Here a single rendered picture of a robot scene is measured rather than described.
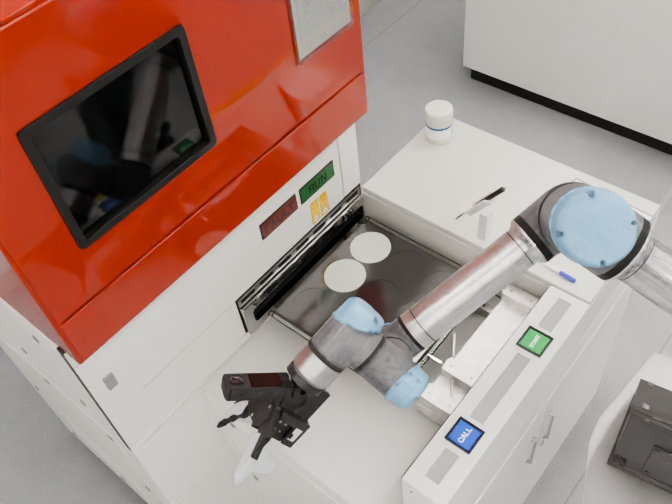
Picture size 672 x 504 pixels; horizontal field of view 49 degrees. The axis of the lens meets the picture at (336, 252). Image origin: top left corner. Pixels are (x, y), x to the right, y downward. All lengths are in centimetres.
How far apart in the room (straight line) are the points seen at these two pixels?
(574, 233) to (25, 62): 79
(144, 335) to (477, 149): 97
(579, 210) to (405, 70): 276
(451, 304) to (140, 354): 63
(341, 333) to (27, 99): 57
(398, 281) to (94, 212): 80
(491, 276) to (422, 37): 287
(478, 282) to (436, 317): 10
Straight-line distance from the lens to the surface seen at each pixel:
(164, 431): 174
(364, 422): 163
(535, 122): 354
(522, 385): 152
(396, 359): 120
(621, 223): 116
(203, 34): 121
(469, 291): 130
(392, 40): 406
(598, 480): 161
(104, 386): 150
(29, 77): 104
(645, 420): 144
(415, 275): 174
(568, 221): 114
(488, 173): 188
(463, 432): 146
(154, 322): 149
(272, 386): 121
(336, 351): 119
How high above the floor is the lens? 227
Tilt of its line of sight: 50 degrees down
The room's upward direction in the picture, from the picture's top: 9 degrees counter-clockwise
